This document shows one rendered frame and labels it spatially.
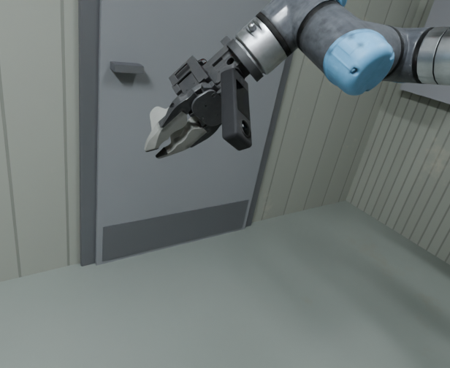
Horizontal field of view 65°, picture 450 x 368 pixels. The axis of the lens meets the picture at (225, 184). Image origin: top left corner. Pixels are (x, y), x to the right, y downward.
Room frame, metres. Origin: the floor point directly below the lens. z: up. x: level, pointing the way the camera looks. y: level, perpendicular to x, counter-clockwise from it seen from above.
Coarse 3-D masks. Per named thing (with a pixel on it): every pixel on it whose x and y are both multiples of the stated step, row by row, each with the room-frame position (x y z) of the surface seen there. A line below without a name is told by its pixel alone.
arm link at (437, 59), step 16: (400, 32) 0.55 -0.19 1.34; (416, 32) 0.55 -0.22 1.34; (432, 32) 0.53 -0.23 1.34; (448, 32) 0.52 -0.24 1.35; (416, 48) 0.53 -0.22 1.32; (432, 48) 0.51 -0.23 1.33; (448, 48) 0.50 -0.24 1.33; (400, 64) 0.53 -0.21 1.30; (416, 64) 0.53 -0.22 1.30; (432, 64) 0.51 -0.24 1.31; (448, 64) 0.49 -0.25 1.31; (384, 80) 0.56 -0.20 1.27; (400, 80) 0.56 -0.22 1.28; (416, 80) 0.54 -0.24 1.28; (432, 80) 0.52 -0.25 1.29; (448, 80) 0.50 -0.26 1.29
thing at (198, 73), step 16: (224, 48) 0.58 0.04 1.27; (240, 48) 0.54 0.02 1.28; (192, 64) 0.56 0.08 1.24; (208, 64) 0.57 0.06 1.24; (224, 64) 0.56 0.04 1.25; (240, 64) 0.55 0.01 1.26; (176, 80) 0.56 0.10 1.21; (192, 80) 0.55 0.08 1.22; (208, 80) 0.53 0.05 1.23; (256, 80) 0.55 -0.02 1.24; (208, 96) 0.52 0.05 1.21; (192, 112) 0.52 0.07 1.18; (208, 112) 0.53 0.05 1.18
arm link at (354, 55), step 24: (312, 24) 0.51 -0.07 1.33; (336, 24) 0.49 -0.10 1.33; (360, 24) 0.49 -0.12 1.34; (312, 48) 0.50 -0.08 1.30; (336, 48) 0.47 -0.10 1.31; (360, 48) 0.46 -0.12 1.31; (384, 48) 0.46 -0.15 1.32; (336, 72) 0.47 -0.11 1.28; (360, 72) 0.45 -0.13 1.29; (384, 72) 0.48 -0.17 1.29
